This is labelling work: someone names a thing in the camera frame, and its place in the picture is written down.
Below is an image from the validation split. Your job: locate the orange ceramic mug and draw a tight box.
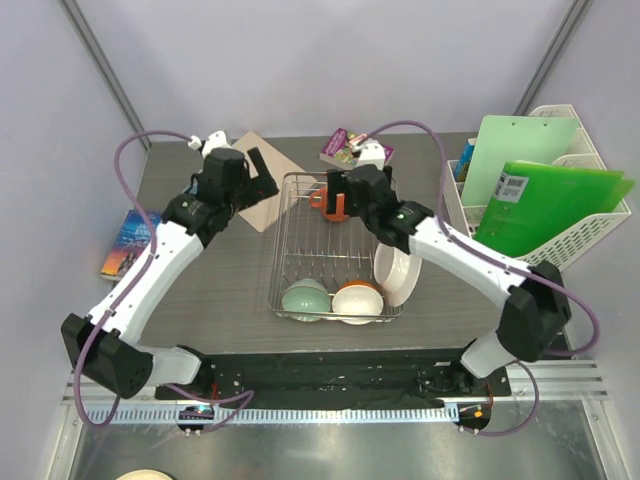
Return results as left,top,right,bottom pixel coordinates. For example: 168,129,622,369
309,187,349,222

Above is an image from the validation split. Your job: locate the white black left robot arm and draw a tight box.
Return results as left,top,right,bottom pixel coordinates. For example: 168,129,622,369
61,147,279,399

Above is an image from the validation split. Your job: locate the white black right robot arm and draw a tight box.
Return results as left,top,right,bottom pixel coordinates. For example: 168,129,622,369
327,165,571,395

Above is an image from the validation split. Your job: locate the purple paperback book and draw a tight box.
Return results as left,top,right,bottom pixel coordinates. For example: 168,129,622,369
319,128,394,170

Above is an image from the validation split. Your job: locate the blue white carton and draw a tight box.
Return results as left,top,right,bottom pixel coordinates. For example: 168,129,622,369
453,138,477,182

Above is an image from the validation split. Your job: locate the orange white ceramic bowl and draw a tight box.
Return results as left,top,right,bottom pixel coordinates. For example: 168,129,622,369
332,281,384,325

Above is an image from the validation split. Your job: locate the blue Jane Eyre book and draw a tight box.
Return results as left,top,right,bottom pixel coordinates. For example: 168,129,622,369
101,210,151,281

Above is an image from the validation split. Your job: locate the green ceramic bowl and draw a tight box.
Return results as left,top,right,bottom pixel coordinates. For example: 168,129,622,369
281,278,331,322

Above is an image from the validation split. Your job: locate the light green clipboard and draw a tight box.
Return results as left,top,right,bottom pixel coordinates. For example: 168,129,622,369
461,115,579,206

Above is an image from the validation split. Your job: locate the bright green plastic folder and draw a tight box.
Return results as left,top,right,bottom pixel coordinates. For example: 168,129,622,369
474,161,634,258

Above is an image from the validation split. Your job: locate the white plastic file organizer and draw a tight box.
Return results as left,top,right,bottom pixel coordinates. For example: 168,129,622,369
444,104,631,270

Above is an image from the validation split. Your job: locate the cream round plate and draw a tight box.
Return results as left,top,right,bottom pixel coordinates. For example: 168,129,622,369
116,469,172,480

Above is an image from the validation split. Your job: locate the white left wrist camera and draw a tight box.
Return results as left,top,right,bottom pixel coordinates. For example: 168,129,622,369
187,130,230,158

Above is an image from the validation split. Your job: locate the metal wire dish rack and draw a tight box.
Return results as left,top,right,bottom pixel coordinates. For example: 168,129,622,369
269,172,403,323

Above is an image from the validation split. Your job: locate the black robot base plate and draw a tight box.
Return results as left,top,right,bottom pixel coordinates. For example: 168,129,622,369
183,349,511,410

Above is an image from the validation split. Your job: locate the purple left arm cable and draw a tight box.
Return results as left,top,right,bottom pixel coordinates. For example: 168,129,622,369
73,130,255,435

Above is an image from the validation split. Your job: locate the white slotted cable duct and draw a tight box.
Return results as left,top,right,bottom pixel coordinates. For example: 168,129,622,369
112,403,459,426

